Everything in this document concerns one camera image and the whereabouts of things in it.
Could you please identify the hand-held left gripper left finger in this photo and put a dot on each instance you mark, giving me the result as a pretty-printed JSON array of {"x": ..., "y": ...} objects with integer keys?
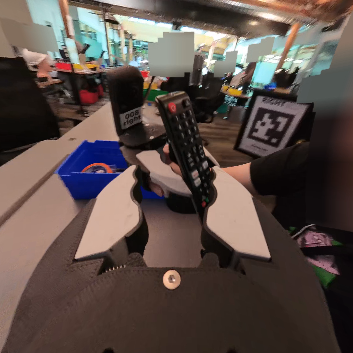
[{"x": 110, "y": 217}]

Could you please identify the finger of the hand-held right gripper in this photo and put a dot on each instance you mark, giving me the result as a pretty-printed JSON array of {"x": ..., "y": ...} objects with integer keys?
[
  {"x": 165, "y": 176},
  {"x": 210, "y": 160}
]

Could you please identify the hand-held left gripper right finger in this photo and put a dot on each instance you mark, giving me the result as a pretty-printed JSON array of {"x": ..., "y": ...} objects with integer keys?
[{"x": 237, "y": 217}]

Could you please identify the blue plastic bin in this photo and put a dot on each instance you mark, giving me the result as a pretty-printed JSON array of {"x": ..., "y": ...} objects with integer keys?
[{"x": 82, "y": 184}]

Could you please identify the black remote control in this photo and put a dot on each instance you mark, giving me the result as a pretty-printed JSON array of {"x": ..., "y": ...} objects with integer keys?
[{"x": 182, "y": 124}]

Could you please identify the orange masking tape roll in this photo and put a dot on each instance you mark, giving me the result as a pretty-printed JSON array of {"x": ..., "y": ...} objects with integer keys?
[{"x": 95, "y": 166}]

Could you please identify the person's right forearm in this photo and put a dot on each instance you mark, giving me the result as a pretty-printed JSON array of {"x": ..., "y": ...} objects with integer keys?
[{"x": 237, "y": 176}]

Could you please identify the person's right hand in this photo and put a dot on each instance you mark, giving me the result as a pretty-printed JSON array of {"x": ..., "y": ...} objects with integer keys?
[{"x": 173, "y": 166}]

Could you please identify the red storage crate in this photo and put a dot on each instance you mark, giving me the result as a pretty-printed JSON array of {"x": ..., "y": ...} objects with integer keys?
[{"x": 89, "y": 96}]

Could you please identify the black framed marker sign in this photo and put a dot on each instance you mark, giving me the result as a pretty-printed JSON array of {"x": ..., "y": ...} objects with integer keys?
[{"x": 271, "y": 124}]

